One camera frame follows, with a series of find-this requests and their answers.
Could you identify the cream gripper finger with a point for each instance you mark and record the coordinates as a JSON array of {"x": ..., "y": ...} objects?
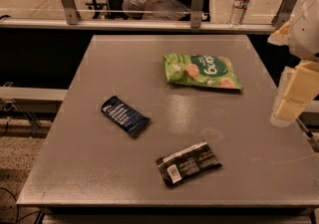
[
  {"x": 281, "y": 36},
  {"x": 298, "y": 87}
]

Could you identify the blue rxbar blueberry wrapper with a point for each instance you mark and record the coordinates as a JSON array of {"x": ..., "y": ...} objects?
[{"x": 124, "y": 116}]

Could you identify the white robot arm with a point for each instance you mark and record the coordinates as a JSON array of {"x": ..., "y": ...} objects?
[{"x": 303, "y": 40}]

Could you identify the green rice chip bag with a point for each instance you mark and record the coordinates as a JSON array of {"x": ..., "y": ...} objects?
[{"x": 200, "y": 71}]

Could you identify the clear plastic water bottle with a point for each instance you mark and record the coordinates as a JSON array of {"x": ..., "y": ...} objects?
[{"x": 238, "y": 11}]

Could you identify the black snack bar wrapper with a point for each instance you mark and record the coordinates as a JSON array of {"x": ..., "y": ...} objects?
[{"x": 187, "y": 163}]

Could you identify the right metal fence bracket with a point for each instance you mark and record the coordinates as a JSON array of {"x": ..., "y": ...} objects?
[{"x": 283, "y": 14}]

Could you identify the metal fence bracket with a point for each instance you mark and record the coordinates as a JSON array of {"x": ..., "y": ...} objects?
[
  {"x": 71, "y": 13},
  {"x": 196, "y": 13},
  {"x": 283, "y": 14}
]

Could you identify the middle metal fence bracket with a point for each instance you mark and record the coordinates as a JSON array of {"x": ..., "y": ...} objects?
[{"x": 196, "y": 13}]

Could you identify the left metal fence bracket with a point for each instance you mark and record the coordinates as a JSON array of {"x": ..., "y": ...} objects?
[{"x": 71, "y": 13}]

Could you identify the horizontal metal rail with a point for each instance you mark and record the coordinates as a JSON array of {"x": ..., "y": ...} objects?
[{"x": 138, "y": 26}]

